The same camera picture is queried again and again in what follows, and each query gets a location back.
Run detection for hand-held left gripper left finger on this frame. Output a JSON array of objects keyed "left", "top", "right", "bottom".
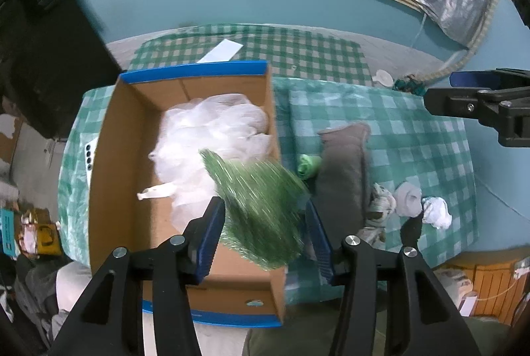
[{"left": 47, "top": 196, "right": 226, "bottom": 356}]

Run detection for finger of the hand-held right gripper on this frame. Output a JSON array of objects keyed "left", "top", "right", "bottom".
[
  {"left": 449, "top": 68, "right": 530, "bottom": 91},
  {"left": 423, "top": 88, "right": 530, "bottom": 147}
]

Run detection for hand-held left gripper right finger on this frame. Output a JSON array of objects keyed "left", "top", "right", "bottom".
[{"left": 304, "top": 201, "right": 481, "bottom": 356}]

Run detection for pale patterned cloth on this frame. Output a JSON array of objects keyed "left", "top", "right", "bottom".
[{"left": 358, "top": 182, "right": 396, "bottom": 250}]

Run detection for pale sock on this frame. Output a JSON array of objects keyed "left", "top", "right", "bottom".
[{"left": 393, "top": 181, "right": 423, "bottom": 218}]

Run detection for blue-sided cardboard box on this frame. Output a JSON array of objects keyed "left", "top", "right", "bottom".
[{"left": 89, "top": 60, "right": 287, "bottom": 329}]

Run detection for light green checked tablecloth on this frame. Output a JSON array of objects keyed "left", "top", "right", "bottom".
[{"left": 58, "top": 76, "right": 481, "bottom": 305}]

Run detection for grey towel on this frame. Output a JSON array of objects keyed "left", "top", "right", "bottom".
[{"left": 317, "top": 122, "right": 373, "bottom": 232}]

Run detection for small green cloth ball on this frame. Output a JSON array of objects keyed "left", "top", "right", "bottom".
[{"left": 296, "top": 154, "right": 323, "bottom": 179}]

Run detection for person's olive trousers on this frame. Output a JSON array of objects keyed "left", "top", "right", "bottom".
[{"left": 242, "top": 304, "right": 514, "bottom": 356}]

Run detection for crumpled clear plastic bags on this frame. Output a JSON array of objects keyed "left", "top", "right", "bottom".
[{"left": 136, "top": 93, "right": 276, "bottom": 228}]

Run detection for white crumpled cloth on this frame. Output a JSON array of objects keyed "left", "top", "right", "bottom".
[{"left": 421, "top": 196, "right": 453, "bottom": 230}]

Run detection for dark green checked cloth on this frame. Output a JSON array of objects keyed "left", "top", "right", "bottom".
[{"left": 126, "top": 24, "right": 372, "bottom": 85}]

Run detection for yellow packet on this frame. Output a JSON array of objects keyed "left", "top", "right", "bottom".
[{"left": 19, "top": 209, "right": 63, "bottom": 257}]

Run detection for grey clothes heap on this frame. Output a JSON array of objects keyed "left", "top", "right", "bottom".
[{"left": 12, "top": 257, "right": 63, "bottom": 340}]

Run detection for white paper sheet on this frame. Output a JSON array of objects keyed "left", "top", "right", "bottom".
[{"left": 196, "top": 39, "right": 244, "bottom": 64}]

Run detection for ribbed hose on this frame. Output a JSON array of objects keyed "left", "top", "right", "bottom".
[{"left": 422, "top": 0, "right": 502, "bottom": 81}]

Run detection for green tangled cord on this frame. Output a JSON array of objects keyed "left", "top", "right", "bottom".
[{"left": 393, "top": 75, "right": 427, "bottom": 95}]

